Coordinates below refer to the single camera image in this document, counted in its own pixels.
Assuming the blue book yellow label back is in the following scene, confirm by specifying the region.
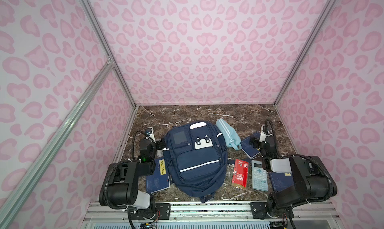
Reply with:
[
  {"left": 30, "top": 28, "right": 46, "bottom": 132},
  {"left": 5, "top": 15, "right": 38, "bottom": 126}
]
[{"left": 241, "top": 132, "right": 260, "bottom": 159}]

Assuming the navy blue student backpack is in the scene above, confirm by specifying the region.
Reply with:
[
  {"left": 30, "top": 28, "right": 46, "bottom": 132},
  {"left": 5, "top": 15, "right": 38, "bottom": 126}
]
[{"left": 161, "top": 121, "right": 228, "bottom": 203}]

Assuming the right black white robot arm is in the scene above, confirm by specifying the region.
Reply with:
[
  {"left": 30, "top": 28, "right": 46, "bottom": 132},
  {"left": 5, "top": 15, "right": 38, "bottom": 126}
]
[{"left": 250, "top": 119, "right": 338, "bottom": 220}]

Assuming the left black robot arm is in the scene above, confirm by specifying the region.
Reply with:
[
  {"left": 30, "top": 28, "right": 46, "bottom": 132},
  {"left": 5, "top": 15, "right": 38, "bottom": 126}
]
[{"left": 99, "top": 128, "right": 159, "bottom": 214}]

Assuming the teal calculator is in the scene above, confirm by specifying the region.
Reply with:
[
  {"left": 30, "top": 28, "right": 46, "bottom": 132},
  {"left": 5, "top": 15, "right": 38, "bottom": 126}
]
[{"left": 251, "top": 160, "right": 269, "bottom": 192}]

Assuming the light blue pencil case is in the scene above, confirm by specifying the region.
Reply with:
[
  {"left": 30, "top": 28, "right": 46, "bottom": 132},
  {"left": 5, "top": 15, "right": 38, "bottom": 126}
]
[{"left": 216, "top": 119, "right": 242, "bottom": 151}]

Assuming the red rectangular box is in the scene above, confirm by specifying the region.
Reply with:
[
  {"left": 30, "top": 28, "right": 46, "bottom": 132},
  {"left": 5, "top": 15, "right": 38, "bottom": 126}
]
[{"left": 232, "top": 159, "right": 250, "bottom": 189}]

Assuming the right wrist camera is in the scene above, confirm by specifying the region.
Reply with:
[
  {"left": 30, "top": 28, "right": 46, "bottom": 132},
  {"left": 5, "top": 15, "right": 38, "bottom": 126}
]
[{"left": 259, "top": 125, "right": 269, "bottom": 143}]

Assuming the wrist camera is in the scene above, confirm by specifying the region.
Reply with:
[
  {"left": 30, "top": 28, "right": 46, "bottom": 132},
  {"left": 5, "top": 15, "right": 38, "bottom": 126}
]
[
  {"left": 259, "top": 125, "right": 269, "bottom": 143},
  {"left": 144, "top": 127, "right": 156, "bottom": 143}
]

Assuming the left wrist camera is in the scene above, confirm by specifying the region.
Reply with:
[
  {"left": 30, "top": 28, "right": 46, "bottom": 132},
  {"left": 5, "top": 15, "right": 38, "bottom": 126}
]
[{"left": 144, "top": 127, "right": 156, "bottom": 143}]

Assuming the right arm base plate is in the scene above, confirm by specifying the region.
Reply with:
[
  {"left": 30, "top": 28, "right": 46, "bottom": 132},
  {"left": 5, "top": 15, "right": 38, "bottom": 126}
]
[{"left": 250, "top": 201, "right": 295, "bottom": 220}]

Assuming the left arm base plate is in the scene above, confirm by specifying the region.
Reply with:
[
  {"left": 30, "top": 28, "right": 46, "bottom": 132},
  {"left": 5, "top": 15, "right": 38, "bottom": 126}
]
[{"left": 129, "top": 203, "right": 171, "bottom": 221}]

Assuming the aluminium front rail frame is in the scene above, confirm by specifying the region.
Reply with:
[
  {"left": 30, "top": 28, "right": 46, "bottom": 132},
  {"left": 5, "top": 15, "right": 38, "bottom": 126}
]
[{"left": 81, "top": 201, "right": 344, "bottom": 229}]

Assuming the aluminium diagonal frame bar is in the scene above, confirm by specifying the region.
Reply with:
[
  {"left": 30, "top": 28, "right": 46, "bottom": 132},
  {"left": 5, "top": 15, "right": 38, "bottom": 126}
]
[{"left": 1, "top": 62, "right": 114, "bottom": 229}]

